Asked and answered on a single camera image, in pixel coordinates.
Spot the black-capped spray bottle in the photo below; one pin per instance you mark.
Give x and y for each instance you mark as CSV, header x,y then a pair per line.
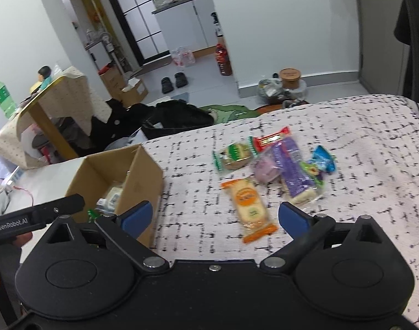
x,y
218,27

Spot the person's left hand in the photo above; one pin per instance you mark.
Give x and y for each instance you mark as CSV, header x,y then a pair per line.
x,y
22,240

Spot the orange round mat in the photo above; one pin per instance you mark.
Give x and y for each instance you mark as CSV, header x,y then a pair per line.
x,y
267,109

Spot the pink plastic bag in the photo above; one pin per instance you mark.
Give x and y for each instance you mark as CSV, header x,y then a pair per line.
x,y
183,56

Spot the grey sneaker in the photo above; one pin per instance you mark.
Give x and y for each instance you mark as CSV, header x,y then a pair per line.
x,y
291,103

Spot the black clothing heap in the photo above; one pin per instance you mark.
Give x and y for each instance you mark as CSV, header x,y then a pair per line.
x,y
120,120

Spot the brown round tub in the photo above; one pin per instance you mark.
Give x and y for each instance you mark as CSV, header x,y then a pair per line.
x,y
290,79

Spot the green snack packet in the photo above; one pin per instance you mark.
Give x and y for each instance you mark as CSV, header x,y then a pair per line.
x,y
92,213

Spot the small white cabinet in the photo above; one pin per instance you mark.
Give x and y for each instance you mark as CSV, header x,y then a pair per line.
x,y
99,53

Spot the small wooden table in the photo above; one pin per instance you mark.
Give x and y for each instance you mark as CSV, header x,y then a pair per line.
x,y
51,127

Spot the white snack packet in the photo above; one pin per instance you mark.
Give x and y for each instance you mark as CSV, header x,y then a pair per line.
x,y
109,197

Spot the clear plastic bags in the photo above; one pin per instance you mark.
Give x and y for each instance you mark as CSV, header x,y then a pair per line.
x,y
269,91

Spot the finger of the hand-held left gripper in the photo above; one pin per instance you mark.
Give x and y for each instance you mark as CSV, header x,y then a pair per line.
x,y
58,207

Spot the white kitchen cabinet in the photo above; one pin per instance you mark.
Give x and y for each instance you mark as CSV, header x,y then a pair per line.
x,y
182,24

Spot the brown cardboard box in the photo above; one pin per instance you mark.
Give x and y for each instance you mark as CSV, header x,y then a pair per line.
x,y
144,182

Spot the black backpack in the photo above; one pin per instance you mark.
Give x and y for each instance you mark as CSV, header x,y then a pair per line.
x,y
182,117

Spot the green soda bottle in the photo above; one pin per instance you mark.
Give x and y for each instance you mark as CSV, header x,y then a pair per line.
x,y
1,92

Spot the white patterned bedspread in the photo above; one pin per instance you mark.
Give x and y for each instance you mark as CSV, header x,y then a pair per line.
x,y
360,165

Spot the black slipper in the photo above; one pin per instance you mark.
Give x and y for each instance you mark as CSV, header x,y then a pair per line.
x,y
181,80
167,85

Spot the orange snack packet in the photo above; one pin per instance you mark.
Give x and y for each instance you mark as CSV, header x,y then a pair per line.
x,y
249,206

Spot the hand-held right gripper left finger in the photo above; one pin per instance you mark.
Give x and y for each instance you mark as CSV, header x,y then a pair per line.
x,y
137,218

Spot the black-framed sliding door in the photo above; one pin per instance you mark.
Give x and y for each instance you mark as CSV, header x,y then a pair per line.
x,y
144,13

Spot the yellow toy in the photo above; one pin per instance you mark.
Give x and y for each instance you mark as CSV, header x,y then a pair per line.
x,y
36,87

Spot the pile of snack packets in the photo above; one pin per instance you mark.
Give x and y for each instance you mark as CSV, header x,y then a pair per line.
x,y
291,165

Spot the red oil bottle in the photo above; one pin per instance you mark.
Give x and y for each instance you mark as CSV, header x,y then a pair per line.
x,y
223,62

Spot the green cartoon rug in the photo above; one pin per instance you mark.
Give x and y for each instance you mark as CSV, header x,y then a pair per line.
x,y
230,113

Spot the black-haired doll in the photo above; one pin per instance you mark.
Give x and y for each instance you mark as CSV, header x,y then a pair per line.
x,y
44,72

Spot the tall open cardboard box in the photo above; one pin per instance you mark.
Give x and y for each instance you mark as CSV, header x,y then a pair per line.
x,y
113,82

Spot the small white fan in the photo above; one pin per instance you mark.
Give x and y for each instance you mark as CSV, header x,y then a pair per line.
x,y
106,37

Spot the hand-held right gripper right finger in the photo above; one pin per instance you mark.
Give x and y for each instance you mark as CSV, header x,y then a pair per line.
x,y
293,218

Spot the red stool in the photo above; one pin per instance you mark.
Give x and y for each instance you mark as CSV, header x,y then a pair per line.
x,y
42,153

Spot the small table with cloth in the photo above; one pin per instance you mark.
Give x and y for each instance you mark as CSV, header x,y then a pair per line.
x,y
82,92

